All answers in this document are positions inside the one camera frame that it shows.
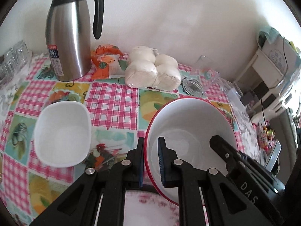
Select white box appliance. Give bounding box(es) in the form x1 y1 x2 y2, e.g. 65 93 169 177
257 32 298 90

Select clear glass jar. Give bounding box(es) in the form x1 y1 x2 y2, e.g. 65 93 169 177
192 55 221 85

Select smartphone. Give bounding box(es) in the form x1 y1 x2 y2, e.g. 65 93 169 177
265 140 282 172

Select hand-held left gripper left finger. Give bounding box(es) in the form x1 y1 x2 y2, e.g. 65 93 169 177
29 137 145 226

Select pink floral round plate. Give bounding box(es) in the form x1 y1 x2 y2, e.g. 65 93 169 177
123 189 186 226

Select green cloth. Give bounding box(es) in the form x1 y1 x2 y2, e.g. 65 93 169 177
259 26 283 43

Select bag of steamed buns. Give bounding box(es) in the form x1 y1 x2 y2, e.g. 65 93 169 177
124 45 182 91

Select stainless steel thermos jug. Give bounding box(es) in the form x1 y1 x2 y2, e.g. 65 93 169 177
45 0 104 82

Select colourful snack packets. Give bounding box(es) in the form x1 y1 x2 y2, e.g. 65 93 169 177
255 120 278 149

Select black cable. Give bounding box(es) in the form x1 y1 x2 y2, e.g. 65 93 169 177
259 94 269 138

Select orange snack packet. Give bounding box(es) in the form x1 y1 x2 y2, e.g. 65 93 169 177
90 44 126 80

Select translucent plastic box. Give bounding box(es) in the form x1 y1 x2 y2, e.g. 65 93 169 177
227 87 244 105

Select white square bowl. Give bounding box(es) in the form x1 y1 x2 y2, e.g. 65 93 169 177
33 101 92 168

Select clear glass cup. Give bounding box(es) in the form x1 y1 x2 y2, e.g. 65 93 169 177
0 48 13 62
13 40 32 60
2 58 20 76

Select pink checkered tablecloth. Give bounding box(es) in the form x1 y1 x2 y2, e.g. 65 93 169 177
0 52 250 226

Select white plastic shelf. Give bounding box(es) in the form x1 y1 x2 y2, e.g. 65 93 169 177
233 52 301 118

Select glass ashtray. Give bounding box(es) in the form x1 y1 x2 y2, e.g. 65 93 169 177
182 78 205 97

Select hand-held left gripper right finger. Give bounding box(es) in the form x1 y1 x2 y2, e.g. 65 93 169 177
157 137 280 226

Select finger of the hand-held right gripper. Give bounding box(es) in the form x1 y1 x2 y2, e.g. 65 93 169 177
237 152 279 193
209 135 286 224

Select strawberry print bowl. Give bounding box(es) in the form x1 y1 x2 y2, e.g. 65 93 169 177
144 97 238 208

